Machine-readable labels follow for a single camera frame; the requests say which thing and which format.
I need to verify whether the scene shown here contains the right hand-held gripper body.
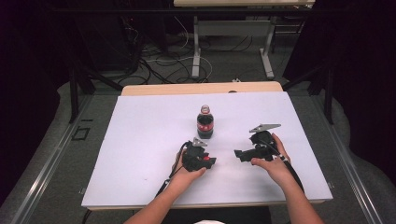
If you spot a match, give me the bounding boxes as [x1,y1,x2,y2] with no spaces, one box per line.
[248,123,282,162]

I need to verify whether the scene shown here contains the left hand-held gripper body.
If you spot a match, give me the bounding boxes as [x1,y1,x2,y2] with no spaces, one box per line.
[181,136,210,173]

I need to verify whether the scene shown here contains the cola bottle with red label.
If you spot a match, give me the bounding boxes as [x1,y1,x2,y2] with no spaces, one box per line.
[196,105,215,140]

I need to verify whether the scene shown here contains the person's left hand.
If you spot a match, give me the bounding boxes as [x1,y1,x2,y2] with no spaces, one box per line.
[170,148,208,189]

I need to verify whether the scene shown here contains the person's right hand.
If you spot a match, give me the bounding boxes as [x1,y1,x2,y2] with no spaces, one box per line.
[250,133,292,185]

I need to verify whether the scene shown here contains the white board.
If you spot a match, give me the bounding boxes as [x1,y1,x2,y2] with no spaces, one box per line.
[81,91,333,210]

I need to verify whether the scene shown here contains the person's dark trousers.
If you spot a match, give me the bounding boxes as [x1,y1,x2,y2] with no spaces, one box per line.
[161,205,273,224]

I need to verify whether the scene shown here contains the wooden table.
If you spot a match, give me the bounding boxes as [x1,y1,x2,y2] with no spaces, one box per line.
[83,80,326,213]

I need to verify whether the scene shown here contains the black metal stand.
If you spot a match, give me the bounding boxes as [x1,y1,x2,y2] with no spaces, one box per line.
[281,60,336,125]
[68,60,124,124]

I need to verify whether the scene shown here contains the white desk with metal legs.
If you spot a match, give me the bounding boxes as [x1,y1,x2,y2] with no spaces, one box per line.
[173,0,317,80]

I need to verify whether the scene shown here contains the black curtain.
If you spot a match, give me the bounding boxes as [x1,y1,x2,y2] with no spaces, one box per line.
[0,0,78,206]
[281,0,396,186]

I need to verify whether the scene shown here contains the left hand-held gripper black cable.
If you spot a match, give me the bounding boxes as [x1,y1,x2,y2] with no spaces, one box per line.
[154,140,191,199]

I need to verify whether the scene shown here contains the hand-held gripper black cable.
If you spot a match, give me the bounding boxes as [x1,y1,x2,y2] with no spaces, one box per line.
[257,137,305,194]
[154,140,191,199]

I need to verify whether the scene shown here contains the right hand-held gripper black cable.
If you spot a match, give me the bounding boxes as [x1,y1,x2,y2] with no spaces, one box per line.
[257,137,305,194]

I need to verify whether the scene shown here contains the aluminium floor rail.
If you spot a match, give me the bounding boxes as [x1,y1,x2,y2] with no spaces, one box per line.
[310,94,386,224]
[9,94,95,224]

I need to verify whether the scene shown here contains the white floor cable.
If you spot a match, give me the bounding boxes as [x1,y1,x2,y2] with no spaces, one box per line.
[145,15,215,84]

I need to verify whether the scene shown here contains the bundle of black floor cables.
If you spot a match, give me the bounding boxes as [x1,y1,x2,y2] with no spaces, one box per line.
[117,15,209,86]

